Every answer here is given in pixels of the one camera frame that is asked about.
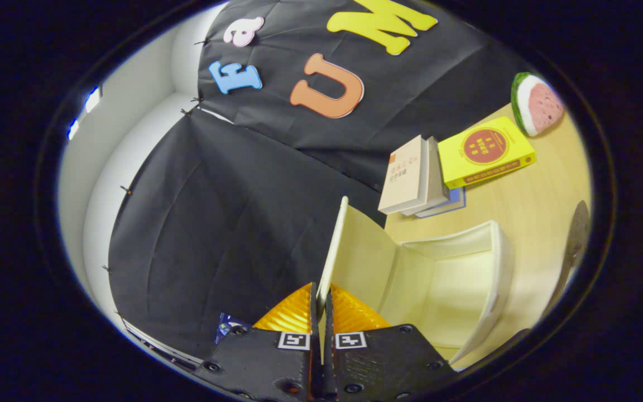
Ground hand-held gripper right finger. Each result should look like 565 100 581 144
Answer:
321 285 456 402

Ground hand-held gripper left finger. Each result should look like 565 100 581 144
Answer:
196 282 322 402

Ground cream fabric storage box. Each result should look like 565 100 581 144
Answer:
316 195 515 369

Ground brown fuzzy shoe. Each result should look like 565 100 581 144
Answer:
542 200 591 322

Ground blue printed packet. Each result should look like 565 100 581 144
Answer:
214 312 251 342

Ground black backdrop cloth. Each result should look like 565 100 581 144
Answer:
108 0 529 358

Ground blue book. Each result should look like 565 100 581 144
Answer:
415 187 466 219

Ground grey book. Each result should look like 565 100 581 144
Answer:
402 137 449 217

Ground yellow book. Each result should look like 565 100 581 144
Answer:
438 116 536 190

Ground watermelon slice plush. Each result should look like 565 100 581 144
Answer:
510 72 565 137

